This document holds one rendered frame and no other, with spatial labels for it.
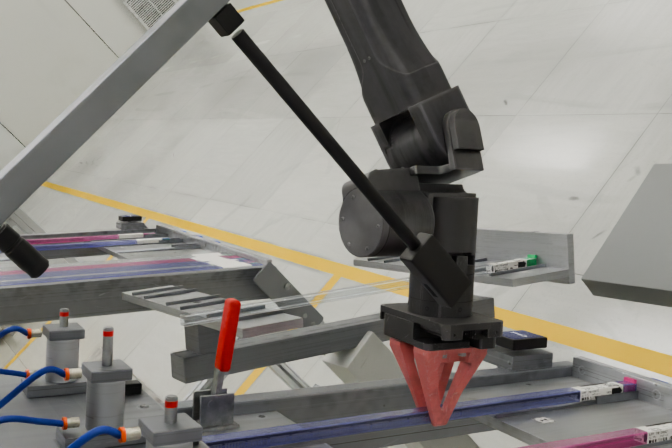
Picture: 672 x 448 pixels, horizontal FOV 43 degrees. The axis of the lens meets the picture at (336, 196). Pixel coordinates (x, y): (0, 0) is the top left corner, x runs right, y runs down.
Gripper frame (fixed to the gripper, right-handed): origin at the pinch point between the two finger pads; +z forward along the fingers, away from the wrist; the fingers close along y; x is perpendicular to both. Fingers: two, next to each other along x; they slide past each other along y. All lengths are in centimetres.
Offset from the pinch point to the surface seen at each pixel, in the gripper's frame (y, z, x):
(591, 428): 6.4, 0.9, 12.9
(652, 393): 2.7, -0.1, 25.3
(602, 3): -172, -85, 200
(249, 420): -6.2, 0.7, -15.2
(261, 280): -81, 1, 21
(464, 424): -8.2, 4.6, 10.3
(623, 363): -69, 20, 105
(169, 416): 22.5, -9.8, -32.7
